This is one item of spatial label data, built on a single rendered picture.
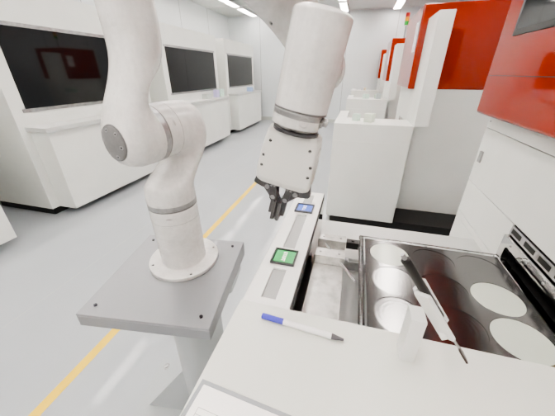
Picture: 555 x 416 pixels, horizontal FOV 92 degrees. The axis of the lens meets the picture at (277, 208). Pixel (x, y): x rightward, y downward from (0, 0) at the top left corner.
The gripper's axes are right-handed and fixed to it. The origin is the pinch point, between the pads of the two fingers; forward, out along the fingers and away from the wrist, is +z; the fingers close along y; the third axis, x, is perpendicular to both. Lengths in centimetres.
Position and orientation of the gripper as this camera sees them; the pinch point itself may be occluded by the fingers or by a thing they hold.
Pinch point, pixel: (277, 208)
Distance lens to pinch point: 51.3
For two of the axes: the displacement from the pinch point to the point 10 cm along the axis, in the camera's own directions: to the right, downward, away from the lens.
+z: -2.0, 8.5, 4.9
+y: -9.4, -3.0, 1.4
